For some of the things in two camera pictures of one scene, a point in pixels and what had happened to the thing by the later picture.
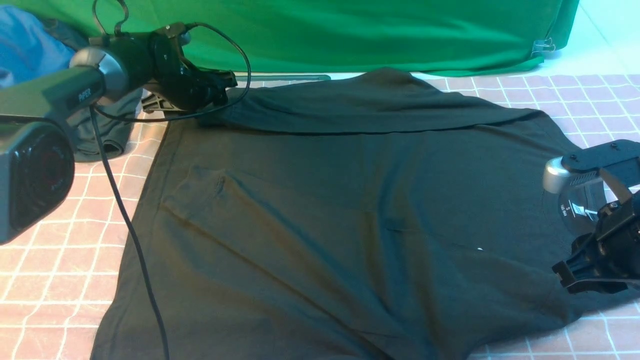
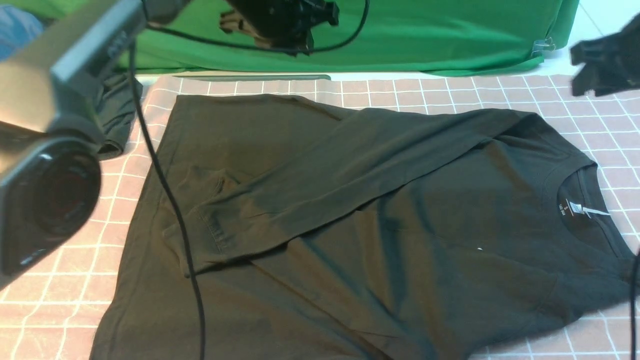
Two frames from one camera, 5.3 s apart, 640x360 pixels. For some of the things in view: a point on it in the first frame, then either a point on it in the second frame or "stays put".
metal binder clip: [543, 45] stays put
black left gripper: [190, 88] → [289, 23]
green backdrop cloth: [330, 37] stays put
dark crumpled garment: [114, 114] stays put
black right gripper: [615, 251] → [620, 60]
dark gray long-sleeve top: [370, 215] stays put
